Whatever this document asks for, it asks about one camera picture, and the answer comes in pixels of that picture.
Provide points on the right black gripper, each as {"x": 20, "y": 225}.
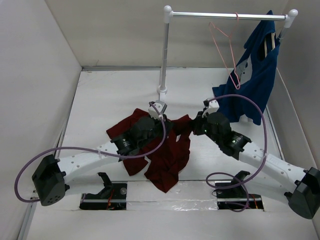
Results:
{"x": 196, "y": 122}

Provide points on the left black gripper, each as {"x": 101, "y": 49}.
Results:
{"x": 160, "y": 124}

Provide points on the dark red t-shirt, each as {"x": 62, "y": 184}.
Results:
{"x": 168, "y": 160}

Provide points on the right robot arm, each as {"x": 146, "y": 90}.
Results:
{"x": 294, "y": 185}

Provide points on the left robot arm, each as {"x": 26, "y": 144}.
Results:
{"x": 55, "y": 178}

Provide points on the blue t-shirt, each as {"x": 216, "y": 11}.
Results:
{"x": 253, "y": 77}

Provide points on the wooden hanger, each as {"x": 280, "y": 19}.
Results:
{"x": 269, "y": 43}

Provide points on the white clothes rack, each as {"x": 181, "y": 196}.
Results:
{"x": 168, "y": 14}

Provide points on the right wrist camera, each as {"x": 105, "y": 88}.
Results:
{"x": 210, "y": 106}

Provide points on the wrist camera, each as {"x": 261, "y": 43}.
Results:
{"x": 210, "y": 106}
{"x": 157, "y": 108}

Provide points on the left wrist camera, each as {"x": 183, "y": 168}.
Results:
{"x": 157, "y": 108}

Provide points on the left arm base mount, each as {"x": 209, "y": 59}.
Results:
{"x": 112, "y": 197}

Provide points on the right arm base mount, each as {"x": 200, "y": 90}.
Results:
{"x": 235, "y": 199}

